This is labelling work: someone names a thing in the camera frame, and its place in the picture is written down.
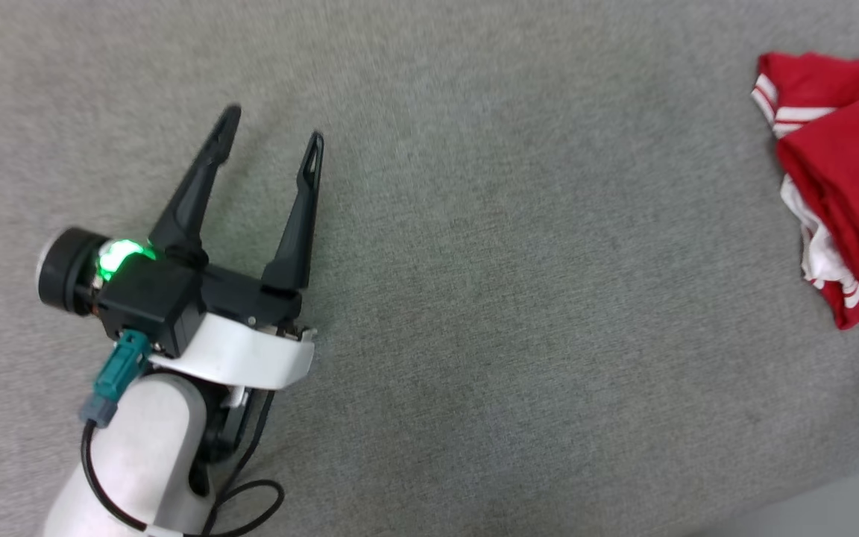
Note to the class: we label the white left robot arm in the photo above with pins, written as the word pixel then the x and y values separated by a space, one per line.
pixel 139 462

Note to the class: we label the left gripper with white band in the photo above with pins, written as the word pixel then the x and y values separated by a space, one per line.
pixel 243 350

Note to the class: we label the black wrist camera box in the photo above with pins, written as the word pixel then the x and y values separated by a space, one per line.
pixel 150 302

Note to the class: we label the red garment with white stripes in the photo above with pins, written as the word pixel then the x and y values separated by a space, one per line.
pixel 847 164

